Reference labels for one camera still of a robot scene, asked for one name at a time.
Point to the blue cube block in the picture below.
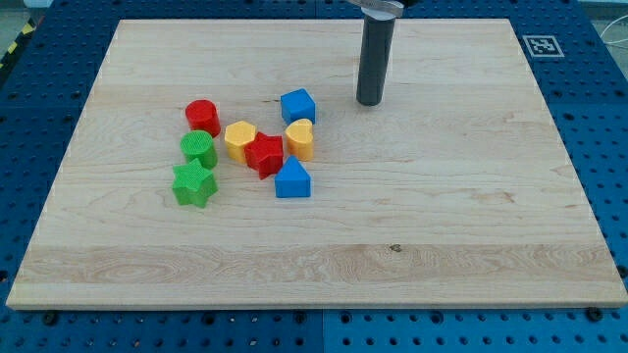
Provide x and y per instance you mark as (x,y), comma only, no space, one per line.
(297,105)

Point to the yellow hexagon block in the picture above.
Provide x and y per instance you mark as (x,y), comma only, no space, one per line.
(237,136)

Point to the blue triangle block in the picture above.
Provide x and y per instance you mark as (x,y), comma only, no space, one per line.
(292,180)

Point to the yellow heart block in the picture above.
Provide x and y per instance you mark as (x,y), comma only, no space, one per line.
(300,139)

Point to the red star block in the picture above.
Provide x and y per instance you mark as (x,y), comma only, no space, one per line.
(265,154)

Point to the green star block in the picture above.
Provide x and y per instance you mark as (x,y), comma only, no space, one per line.
(193,184)

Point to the green cylinder block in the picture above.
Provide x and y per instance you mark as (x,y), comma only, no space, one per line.
(199,145)

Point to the red cylinder block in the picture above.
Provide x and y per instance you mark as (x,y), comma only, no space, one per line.
(202,114)

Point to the light wooden board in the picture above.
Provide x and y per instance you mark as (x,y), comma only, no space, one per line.
(455,192)

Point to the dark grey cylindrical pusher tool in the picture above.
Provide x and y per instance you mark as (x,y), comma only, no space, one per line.
(376,44)

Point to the white fiducial marker tag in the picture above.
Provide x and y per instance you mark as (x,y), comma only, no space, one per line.
(543,46)

